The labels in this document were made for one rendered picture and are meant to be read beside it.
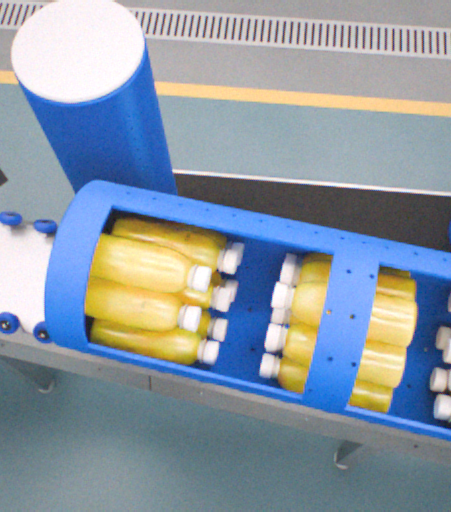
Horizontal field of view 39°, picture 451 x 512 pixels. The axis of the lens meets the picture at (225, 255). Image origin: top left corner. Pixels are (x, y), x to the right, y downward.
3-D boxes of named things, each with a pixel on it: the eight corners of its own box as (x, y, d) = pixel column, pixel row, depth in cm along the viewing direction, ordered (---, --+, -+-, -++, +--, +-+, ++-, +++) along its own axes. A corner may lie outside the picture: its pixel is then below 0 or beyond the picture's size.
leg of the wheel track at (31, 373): (52, 395, 208) (-23, 344, 150) (35, 390, 208) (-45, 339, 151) (58, 378, 210) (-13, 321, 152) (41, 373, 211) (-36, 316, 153)
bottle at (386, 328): (412, 301, 98) (289, 274, 100) (421, 300, 91) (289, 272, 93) (402, 347, 97) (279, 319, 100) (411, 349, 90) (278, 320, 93)
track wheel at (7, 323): (-12, 323, 116) (-7, 317, 118) (6, 340, 117) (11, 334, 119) (2, 311, 114) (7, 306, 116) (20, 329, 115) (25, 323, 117)
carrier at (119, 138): (189, 195, 218) (107, 187, 221) (156, 2, 138) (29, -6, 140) (176, 272, 207) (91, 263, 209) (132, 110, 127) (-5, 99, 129)
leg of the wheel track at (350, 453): (350, 470, 196) (394, 447, 138) (331, 466, 197) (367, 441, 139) (353, 451, 198) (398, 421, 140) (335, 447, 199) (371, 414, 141)
